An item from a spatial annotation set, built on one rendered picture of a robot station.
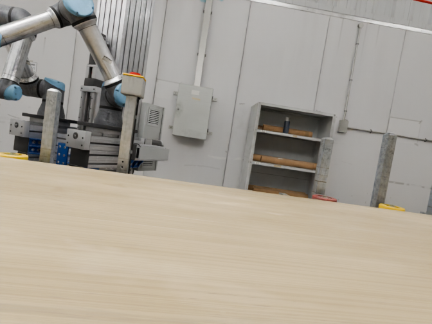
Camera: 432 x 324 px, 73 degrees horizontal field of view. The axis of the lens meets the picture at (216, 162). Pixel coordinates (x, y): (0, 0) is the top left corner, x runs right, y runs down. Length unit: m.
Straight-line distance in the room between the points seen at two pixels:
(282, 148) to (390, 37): 1.96
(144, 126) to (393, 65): 3.39
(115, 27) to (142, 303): 1.87
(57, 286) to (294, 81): 3.76
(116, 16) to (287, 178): 2.71
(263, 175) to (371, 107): 1.63
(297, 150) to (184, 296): 3.63
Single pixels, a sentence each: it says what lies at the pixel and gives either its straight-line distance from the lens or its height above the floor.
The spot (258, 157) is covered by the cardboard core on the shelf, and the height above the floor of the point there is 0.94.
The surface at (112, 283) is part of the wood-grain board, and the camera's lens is 0.28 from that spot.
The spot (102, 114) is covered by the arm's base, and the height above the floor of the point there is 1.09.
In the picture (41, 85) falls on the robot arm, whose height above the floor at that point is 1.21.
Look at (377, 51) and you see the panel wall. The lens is 4.43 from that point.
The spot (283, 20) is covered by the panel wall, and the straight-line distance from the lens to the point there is 4.07.
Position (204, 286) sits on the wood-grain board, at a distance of 0.29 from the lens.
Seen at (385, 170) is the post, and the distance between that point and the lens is 1.31.
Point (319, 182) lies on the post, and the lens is 1.18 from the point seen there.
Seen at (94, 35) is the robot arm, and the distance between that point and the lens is 1.54.
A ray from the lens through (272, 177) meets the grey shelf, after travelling 3.78.
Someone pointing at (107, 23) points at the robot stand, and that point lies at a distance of 2.08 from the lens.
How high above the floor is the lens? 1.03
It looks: 4 degrees down
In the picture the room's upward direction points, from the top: 9 degrees clockwise
